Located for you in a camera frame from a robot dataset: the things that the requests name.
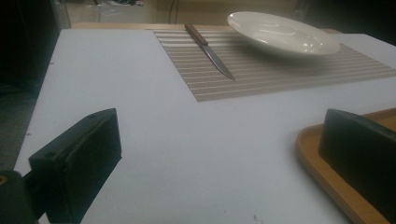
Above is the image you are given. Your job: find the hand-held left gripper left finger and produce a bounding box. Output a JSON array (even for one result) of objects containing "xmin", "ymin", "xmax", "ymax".
[{"xmin": 28, "ymin": 107, "xmax": 123, "ymax": 224}]

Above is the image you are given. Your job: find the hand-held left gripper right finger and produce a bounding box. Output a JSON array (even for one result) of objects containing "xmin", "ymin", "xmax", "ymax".
[{"xmin": 318, "ymin": 108, "xmax": 396, "ymax": 224}]

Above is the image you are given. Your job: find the wooden tray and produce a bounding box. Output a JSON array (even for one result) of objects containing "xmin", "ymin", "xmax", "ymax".
[{"xmin": 295, "ymin": 107, "xmax": 396, "ymax": 224}]

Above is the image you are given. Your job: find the striped beige placemat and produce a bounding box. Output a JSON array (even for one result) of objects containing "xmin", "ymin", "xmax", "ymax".
[{"xmin": 152, "ymin": 28, "xmax": 396, "ymax": 103}]

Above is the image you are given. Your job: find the white ceramic plate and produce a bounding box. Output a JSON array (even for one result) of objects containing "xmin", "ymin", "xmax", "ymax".
[{"xmin": 226, "ymin": 11, "xmax": 342, "ymax": 57}]

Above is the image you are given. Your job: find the wooden handled knife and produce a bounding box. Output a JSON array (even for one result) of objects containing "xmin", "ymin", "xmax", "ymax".
[{"xmin": 184, "ymin": 23, "xmax": 236, "ymax": 82}]

